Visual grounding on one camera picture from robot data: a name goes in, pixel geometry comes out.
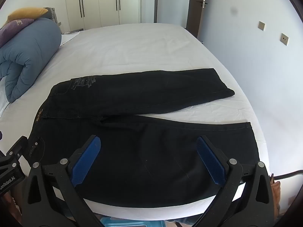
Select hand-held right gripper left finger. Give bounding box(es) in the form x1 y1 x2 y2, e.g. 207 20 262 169
22 135 105 227

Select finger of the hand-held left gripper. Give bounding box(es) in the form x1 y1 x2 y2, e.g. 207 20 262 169
5 136 30 171

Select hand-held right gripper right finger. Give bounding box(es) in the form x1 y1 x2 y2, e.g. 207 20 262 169
189 135 281 227

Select black pants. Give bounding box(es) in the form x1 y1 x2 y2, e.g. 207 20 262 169
28 68 260 207

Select brown bag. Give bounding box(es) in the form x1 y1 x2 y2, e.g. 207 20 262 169
270 180 281 219

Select blue plastic box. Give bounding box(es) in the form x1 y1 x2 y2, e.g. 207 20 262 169
99 217 166 227

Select rolled blue duvet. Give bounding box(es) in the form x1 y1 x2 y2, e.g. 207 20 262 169
0 18 62 103

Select purple pillow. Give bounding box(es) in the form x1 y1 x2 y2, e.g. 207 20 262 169
0 18 35 49

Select white pillow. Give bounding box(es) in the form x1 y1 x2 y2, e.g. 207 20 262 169
60 30 81 46

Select white bed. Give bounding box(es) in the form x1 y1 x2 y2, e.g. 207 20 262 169
0 23 270 221

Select yellow pillow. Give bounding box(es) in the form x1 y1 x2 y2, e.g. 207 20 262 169
7 8 49 22

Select grey padded headboard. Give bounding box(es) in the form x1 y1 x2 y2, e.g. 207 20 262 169
44 7 59 25

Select dark brown door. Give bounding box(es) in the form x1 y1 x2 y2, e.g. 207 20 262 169
187 0 207 39

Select cream wardrobe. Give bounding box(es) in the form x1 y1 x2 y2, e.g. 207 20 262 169
65 0 142 30

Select black cable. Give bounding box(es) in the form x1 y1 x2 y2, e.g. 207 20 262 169
270 169 303 180

